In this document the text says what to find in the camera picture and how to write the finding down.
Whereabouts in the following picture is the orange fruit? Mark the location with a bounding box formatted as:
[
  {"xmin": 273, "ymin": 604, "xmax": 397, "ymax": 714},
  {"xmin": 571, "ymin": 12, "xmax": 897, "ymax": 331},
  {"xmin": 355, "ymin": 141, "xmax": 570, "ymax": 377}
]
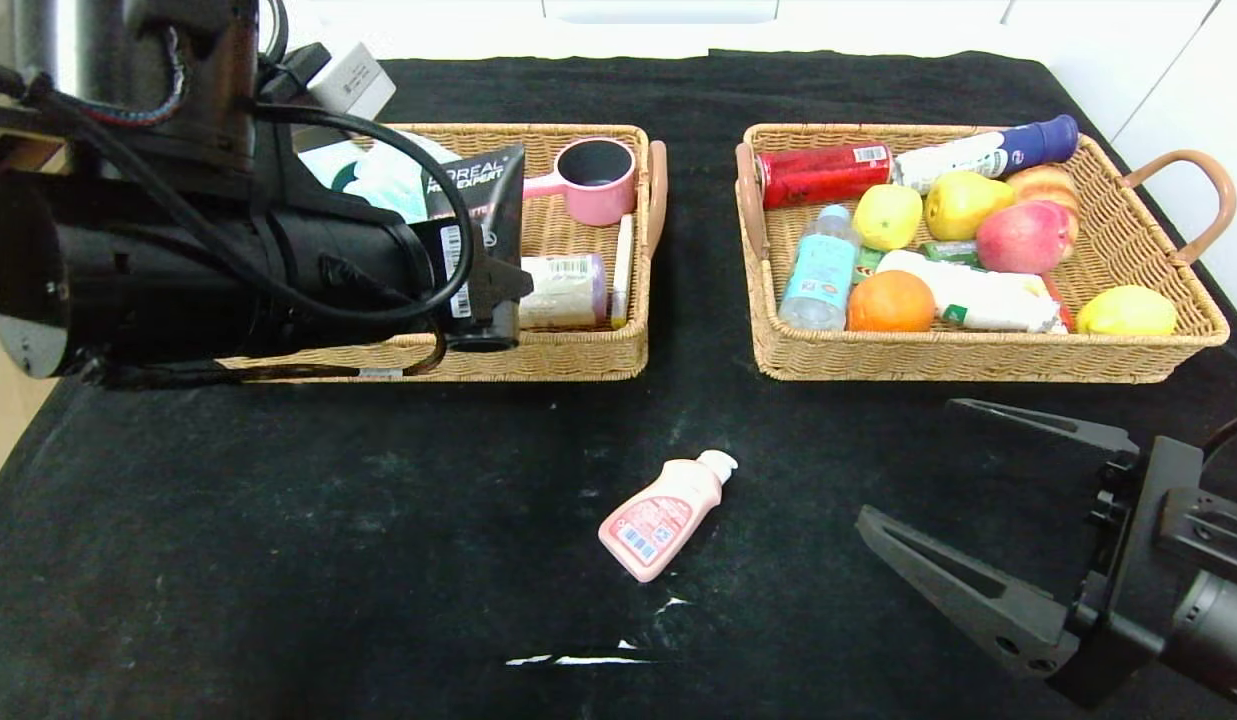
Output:
[{"xmin": 846, "ymin": 270, "xmax": 937, "ymax": 334}]

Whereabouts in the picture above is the white spray bottle blue cap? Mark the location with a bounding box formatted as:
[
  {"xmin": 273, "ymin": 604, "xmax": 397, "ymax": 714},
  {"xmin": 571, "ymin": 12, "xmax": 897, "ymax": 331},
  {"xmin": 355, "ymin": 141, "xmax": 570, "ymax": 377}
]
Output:
[{"xmin": 892, "ymin": 114, "xmax": 1080, "ymax": 200}]

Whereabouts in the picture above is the pink lotion bottle white cap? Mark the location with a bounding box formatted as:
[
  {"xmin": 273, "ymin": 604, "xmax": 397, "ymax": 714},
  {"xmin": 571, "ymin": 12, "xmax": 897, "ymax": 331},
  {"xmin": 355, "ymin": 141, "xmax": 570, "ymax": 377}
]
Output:
[{"xmin": 597, "ymin": 449, "xmax": 739, "ymax": 584}]

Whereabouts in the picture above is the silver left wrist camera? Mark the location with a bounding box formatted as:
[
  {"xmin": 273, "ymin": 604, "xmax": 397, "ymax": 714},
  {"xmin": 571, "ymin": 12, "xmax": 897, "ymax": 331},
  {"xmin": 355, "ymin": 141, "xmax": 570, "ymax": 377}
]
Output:
[{"xmin": 306, "ymin": 42, "xmax": 397, "ymax": 123}]

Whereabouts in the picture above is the white roll with purple ends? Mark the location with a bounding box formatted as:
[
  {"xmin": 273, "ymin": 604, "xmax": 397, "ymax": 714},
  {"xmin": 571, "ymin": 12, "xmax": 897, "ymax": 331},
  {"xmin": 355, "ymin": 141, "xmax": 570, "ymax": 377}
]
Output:
[{"xmin": 518, "ymin": 253, "xmax": 609, "ymax": 331}]

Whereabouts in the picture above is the yellow lemon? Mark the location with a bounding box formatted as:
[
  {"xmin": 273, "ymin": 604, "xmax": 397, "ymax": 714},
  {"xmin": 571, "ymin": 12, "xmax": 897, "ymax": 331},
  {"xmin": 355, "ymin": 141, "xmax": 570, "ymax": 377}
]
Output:
[
  {"xmin": 852, "ymin": 183, "xmax": 925, "ymax": 252},
  {"xmin": 1076, "ymin": 285, "xmax": 1178, "ymax": 337}
]

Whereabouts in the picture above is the pink cup with long handle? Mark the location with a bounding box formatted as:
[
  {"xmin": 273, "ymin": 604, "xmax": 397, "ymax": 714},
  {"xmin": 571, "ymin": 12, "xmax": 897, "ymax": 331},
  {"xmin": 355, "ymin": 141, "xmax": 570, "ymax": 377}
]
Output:
[{"xmin": 523, "ymin": 137, "xmax": 637, "ymax": 227}]

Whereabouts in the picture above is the red drink can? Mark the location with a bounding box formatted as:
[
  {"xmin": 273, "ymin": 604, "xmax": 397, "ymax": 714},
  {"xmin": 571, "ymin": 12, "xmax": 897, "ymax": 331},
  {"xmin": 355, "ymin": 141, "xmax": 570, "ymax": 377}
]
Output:
[{"xmin": 755, "ymin": 144, "xmax": 894, "ymax": 211}]

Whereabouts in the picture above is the white and yellow stick tube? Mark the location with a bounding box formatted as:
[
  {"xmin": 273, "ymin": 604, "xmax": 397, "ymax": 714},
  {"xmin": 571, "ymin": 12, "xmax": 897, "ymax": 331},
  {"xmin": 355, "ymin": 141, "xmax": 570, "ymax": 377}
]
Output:
[{"xmin": 610, "ymin": 212, "xmax": 637, "ymax": 329}]

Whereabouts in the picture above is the small dark green box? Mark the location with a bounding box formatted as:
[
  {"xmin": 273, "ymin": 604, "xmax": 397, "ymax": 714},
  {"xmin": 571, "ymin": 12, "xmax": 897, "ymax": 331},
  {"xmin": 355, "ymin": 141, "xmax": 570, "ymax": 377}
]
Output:
[{"xmin": 918, "ymin": 240, "xmax": 984, "ymax": 269}]

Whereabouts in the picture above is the red apple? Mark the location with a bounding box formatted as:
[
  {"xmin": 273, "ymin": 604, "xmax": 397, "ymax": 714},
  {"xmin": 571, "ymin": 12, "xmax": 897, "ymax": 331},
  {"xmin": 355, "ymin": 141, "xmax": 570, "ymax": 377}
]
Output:
[{"xmin": 976, "ymin": 200, "xmax": 1077, "ymax": 275}]

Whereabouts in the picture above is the white AD milk bottle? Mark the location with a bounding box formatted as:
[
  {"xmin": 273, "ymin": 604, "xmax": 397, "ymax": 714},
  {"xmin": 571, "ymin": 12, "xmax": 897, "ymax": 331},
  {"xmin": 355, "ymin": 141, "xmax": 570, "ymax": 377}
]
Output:
[{"xmin": 874, "ymin": 249, "xmax": 1064, "ymax": 334}]

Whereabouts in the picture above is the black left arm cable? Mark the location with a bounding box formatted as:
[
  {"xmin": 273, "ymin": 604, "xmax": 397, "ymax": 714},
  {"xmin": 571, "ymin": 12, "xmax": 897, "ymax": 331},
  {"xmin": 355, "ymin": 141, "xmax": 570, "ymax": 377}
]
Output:
[{"xmin": 0, "ymin": 60, "xmax": 476, "ymax": 386}]

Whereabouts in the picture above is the wicker basket with brown handles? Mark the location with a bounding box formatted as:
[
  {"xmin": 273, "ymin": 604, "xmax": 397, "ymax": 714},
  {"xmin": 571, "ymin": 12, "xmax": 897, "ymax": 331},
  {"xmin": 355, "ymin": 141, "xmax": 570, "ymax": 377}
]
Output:
[
  {"xmin": 218, "ymin": 123, "xmax": 669, "ymax": 384},
  {"xmin": 734, "ymin": 122, "xmax": 1237, "ymax": 383}
]

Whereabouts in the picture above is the orange brown bread bun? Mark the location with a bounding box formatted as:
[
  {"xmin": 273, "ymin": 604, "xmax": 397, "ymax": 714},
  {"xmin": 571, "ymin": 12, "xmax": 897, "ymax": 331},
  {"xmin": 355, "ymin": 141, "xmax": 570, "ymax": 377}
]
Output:
[{"xmin": 1008, "ymin": 164, "xmax": 1081, "ymax": 216}]

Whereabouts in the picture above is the light blue bath loofah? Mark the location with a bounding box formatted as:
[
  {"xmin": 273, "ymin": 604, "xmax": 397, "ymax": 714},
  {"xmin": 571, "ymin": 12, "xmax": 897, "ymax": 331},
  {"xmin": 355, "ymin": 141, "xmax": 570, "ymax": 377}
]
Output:
[{"xmin": 300, "ymin": 132, "xmax": 464, "ymax": 226}]

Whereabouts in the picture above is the yellow pear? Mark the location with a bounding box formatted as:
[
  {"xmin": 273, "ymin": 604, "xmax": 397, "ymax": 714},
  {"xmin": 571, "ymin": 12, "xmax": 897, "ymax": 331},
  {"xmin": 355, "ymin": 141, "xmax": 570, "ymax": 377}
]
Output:
[{"xmin": 924, "ymin": 170, "xmax": 1019, "ymax": 242}]

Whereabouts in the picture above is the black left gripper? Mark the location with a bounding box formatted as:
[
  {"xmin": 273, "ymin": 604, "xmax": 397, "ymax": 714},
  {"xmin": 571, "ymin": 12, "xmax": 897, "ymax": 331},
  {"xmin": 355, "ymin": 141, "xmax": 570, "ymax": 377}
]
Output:
[{"xmin": 322, "ymin": 217, "xmax": 534, "ymax": 347}]

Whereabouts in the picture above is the clear water bottle blue label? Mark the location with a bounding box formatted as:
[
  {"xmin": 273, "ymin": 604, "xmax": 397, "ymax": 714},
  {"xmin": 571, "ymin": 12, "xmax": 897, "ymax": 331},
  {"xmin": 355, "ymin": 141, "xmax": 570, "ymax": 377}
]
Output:
[{"xmin": 780, "ymin": 204, "xmax": 863, "ymax": 333}]

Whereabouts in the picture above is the red sausage stick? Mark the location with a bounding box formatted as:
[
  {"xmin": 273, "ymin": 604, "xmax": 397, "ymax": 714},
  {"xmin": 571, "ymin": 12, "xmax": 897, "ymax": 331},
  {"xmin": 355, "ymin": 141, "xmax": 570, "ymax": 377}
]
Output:
[{"xmin": 1040, "ymin": 272, "xmax": 1075, "ymax": 333}]

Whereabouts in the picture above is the black face wash tube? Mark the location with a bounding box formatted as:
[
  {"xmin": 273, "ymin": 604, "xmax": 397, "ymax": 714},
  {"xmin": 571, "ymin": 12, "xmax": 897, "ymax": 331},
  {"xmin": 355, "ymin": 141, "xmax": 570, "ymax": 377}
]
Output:
[{"xmin": 421, "ymin": 144, "xmax": 527, "ymax": 353}]

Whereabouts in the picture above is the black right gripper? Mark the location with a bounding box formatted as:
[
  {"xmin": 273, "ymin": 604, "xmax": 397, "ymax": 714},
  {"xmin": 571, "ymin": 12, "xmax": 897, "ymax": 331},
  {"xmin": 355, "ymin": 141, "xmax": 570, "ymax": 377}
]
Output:
[{"xmin": 853, "ymin": 397, "xmax": 1237, "ymax": 715}]

